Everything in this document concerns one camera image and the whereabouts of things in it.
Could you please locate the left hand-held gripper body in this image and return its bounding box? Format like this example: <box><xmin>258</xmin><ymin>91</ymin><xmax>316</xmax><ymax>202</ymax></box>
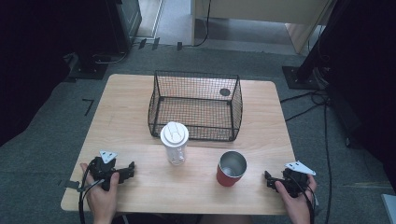
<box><xmin>89</xmin><ymin>150</ymin><xmax>120</xmax><ymax>192</ymax></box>

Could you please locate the long black floor cable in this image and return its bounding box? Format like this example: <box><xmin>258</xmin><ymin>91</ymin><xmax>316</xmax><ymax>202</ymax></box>
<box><xmin>322</xmin><ymin>102</ymin><xmax>333</xmax><ymax>224</ymax></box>

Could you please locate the dark curtain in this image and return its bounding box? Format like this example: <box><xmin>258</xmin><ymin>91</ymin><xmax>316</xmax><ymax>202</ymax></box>
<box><xmin>0</xmin><ymin>0</ymin><xmax>108</xmax><ymax>147</ymax></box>
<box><xmin>317</xmin><ymin>0</ymin><xmax>396</xmax><ymax>195</ymax></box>

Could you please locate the grey tape strip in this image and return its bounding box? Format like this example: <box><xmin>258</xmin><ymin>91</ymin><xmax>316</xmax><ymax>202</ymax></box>
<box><xmin>57</xmin><ymin>179</ymin><xmax>82</xmax><ymax>190</ymax></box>

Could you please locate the pale grey flat object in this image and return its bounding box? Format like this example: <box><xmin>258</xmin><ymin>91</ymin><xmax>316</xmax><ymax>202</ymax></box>
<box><xmin>380</xmin><ymin>193</ymin><xmax>396</xmax><ymax>224</ymax></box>

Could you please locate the red cup with metal inside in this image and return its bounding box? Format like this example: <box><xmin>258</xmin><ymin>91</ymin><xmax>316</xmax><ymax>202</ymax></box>
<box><xmin>216</xmin><ymin>150</ymin><xmax>248</xmax><ymax>188</ymax></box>

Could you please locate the black stand base plate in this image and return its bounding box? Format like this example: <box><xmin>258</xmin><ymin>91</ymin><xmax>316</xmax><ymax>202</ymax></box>
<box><xmin>281</xmin><ymin>65</ymin><xmax>329</xmax><ymax>91</ymax></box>
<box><xmin>67</xmin><ymin>52</ymin><xmax>109</xmax><ymax>80</ymax></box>

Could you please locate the clear bottle with white lid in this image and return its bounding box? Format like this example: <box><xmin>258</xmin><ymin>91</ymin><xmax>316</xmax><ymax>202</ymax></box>
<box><xmin>160</xmin><ymin>120</ymin><xmax>190</xmax><ymax>166</ymax></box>

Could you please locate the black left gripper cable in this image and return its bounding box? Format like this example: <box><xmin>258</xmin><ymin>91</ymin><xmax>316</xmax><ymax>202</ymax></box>
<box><xmin>78</xmin><ymin>158</ymin><xmax>106</xmax><ymax>224</ymax></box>

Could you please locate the person's left hand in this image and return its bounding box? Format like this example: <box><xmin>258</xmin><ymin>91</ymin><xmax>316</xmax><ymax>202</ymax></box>
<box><xmin>79</xmin><ymin>162</ymin><xmax>120</xmax><ymax>218</ymax></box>

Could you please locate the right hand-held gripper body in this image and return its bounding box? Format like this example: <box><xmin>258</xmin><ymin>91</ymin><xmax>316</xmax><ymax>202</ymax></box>
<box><xmin>278</xmin><ymin>160</ymin><xmax>318</xmax><ymax>199</ymax></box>

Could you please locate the black stand post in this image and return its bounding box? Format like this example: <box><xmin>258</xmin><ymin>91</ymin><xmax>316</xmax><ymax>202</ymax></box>
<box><xmin>295</xmin><ymin>0</ymin><xmax>354</xmax><ymax>82</ymax></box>

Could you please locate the black hanging cable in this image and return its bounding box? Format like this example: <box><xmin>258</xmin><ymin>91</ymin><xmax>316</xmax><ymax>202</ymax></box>
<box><xmin>191</xmin><ymin>0</ymin><xmax>213</xmax><ymax>49</ymax></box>

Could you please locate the person's right hand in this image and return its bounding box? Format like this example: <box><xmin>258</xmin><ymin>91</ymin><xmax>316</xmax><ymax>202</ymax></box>
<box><xmin>274</xmin><ymin>174</ymin><xmax>318</xmax><ymax>218</ymax></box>

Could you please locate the beige desk panel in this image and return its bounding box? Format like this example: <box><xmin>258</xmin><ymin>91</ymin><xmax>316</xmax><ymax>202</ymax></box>
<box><xmin>191</xmin><ymin>0</ymin><xmax>339</xmax><ymax>56</ymax></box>

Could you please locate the black floor cable bundle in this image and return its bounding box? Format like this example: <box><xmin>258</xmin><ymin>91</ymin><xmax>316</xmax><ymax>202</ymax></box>
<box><xmin>279</xmin><ymin>89</ymin><xmax>332</xmax><ymax>123</ymax></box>

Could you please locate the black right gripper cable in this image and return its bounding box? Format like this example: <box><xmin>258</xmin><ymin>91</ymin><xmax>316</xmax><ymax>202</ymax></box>
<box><xmin>288</xmin><ymin>173</ymin><xmax>316</xmax><ymax>224</ymax></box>

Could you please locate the black wire mesh basket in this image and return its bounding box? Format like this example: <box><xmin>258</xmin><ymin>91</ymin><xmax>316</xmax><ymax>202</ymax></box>
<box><xmin>147</xmin><ymin>70</ymin><xmax>244</xmax><ymax>143</ymax></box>

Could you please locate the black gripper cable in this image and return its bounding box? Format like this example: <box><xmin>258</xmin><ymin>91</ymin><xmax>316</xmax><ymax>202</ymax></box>
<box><xmin>78</xmin><ymin>158</ymin><xmax>106</xmax><ymax>224</ymax></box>
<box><xmin>288</xmin><ymin>173</ymin><xmax>316</xmax><ymax>224</ymax></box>

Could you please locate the dark cabinet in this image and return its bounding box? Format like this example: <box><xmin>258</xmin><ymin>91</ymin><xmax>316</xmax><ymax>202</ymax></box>
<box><xmin>104</xmin><ymin>0</ymin><xmax>143</xmax><ymax>54</ymax></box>

